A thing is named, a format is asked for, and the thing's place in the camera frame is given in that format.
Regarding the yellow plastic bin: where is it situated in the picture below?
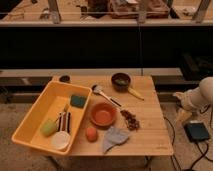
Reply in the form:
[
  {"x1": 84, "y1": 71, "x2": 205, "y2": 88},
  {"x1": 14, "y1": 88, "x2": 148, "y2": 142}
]
[{"x1": 12, "y1": 81, "x2": 92, "y2": 155}]

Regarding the orange plastic bowl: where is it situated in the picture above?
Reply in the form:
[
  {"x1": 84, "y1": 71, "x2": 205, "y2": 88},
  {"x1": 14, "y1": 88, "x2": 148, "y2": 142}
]
[{"x1": 90, "y1": 102, "x2": 117, "y2": 127}]

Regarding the orange ball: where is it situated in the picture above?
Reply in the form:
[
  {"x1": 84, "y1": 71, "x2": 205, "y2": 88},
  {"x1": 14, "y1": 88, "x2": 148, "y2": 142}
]
[{"x1": 86, "y1": 127, "x2": 98, "y2": 142}]

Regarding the yellow banana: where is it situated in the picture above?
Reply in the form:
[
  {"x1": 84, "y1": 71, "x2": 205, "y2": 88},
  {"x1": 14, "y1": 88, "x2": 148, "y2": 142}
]
[{"x1": 128, "y1": 87, "x2": 144, "y2": 100}]

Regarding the black striped utensil bundle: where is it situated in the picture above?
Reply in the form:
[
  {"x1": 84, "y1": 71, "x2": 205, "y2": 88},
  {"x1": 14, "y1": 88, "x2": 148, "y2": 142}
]
[{"x1": 58, "y1": 112, "x2": 71, "y2": 133}]

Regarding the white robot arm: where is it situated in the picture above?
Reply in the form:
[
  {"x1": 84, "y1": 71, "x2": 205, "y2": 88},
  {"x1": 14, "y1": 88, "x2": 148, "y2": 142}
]
[{"x1": 173, "y1": 77, "x2": 213, "y2": 111}]

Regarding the black cable on floor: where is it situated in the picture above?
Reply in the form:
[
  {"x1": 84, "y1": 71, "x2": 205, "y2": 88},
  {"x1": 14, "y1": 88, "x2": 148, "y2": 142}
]
[{"x1": 163, "y1": 106, "x2": 213, "y2": 171}]

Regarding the teal sponge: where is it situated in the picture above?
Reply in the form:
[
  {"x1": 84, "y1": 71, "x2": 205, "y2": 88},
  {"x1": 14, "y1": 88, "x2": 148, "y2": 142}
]
[{"x1": 70, "y1": 95, "x2": 86, "y2": 108}]

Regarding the grey folded cloth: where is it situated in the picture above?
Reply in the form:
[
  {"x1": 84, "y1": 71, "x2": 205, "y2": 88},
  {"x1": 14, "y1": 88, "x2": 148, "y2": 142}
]
[{"x1": 102, "y1": 126, "x2": 129, "y2": 154}]

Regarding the dark brown bowl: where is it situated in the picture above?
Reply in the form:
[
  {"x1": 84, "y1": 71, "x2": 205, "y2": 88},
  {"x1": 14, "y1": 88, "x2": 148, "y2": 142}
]
[{"x1": 111, "y1": 73, "x2": 131, "y2": 92}]

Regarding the black box on floor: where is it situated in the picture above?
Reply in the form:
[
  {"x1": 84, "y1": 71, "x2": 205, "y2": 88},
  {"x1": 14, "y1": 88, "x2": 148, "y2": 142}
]
[{"x1": 184, "y1": 123, "x2": 210, "y2": 142}]

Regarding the brown grape bunch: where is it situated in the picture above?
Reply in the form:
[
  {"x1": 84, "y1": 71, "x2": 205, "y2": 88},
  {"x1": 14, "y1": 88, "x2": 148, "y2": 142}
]
[{"x1": 120, "y1": 110, "x2": 140, "y2": 131}]

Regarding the green plastic cup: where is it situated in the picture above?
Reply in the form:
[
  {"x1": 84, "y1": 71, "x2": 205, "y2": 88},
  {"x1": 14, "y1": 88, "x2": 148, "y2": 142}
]
[{"x1": 40, "y1": 119, "x2": 58, "y2": 137}]

